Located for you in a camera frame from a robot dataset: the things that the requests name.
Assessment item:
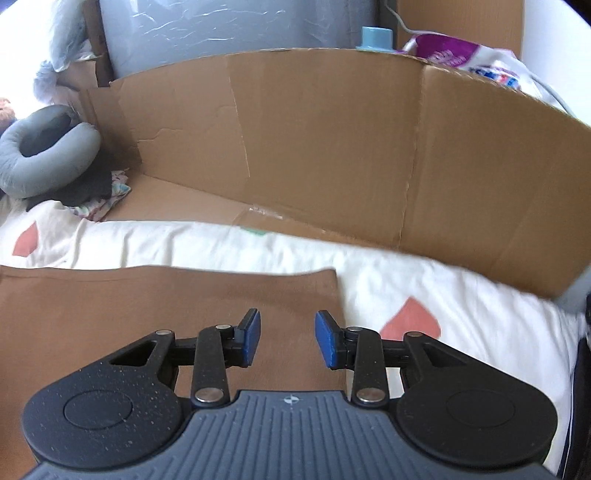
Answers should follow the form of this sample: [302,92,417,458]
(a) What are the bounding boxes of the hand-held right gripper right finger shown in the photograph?
[314,310,467,409]

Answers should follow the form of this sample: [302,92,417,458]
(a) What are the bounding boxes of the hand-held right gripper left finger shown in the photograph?
[108,308,262,409]

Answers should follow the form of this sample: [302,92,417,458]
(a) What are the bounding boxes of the brown t-shirt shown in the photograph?
[0,264,347,480]

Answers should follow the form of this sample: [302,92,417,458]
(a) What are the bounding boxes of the bear print blanket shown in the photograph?
[0,196,587,480]

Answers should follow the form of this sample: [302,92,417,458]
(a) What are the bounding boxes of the pastel patterned cloth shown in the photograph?
[69,170,132,223]

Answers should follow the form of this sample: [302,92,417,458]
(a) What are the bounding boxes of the flattened cardboard box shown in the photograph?
[78,46,591,301]

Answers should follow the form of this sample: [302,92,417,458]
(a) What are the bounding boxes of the black cloth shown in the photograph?
[23,168,116,213]

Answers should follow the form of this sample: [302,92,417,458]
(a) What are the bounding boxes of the grey neck pillow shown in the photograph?
[0,104,102,200]

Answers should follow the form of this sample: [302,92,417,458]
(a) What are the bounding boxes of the detergent bottle with blue cap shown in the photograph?
[355,26,394,51]

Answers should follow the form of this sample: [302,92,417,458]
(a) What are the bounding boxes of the purple white refill pouch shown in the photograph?
[399,33,543,100]

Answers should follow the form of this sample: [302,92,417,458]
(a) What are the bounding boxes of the small cardboard box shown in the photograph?
[60,0,114,88]

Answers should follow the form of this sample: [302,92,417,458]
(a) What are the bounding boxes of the upright cardboard sheet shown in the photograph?
[396,0,525,51]

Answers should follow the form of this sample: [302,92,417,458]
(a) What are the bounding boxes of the white cable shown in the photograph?
[382,0,570,114]

